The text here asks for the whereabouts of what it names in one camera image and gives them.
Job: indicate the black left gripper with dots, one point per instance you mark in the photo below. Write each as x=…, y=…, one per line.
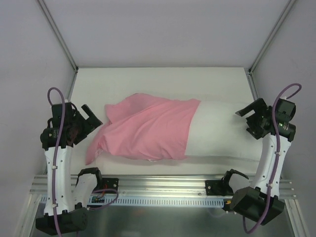
x=82, y=128

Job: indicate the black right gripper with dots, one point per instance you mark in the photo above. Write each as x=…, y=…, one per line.
x=255, y=121

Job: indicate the white pillow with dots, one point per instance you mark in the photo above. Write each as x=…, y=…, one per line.
x=216, y=131

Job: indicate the pink pillowcase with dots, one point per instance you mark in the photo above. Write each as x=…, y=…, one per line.
x=145, y=127

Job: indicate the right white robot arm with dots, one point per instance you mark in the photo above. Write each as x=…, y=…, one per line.
x=258, y=200

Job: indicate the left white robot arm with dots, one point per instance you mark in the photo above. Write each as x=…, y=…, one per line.
x=66, y=207

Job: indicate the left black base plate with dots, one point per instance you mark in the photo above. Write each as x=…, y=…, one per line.
x=107, y=186

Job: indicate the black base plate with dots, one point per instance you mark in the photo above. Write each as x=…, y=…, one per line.
x=217, y=188
x=107, y=186

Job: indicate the aluminium mounting rail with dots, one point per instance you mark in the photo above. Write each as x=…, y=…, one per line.
x=163, y=186

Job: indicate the white slotted cable duct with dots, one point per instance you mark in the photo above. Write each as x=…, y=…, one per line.
x=204, y=202

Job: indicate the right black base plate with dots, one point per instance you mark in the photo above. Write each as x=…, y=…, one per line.
x=217, y=188

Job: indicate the right aluminium frame post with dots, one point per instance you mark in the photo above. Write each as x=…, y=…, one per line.
x=272, y=34

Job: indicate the aluminium frame post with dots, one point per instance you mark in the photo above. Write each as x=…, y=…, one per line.
x=272, y=34
x=52, y=24

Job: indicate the left aluminium frame post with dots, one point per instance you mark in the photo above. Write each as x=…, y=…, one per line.
x=52, y=24

